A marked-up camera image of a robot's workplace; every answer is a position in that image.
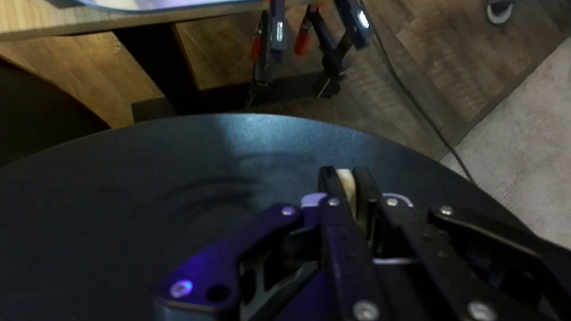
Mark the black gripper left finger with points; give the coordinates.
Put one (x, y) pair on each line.
(308, 269)

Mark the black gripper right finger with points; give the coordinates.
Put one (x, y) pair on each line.
(464, 269)

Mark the wooden stirring spoon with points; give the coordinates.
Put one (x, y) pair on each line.
(346, 185)

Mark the round black table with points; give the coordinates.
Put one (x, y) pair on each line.
(117, 208)

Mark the wooden robot mounting stand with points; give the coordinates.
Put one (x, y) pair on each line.
(76, 78)

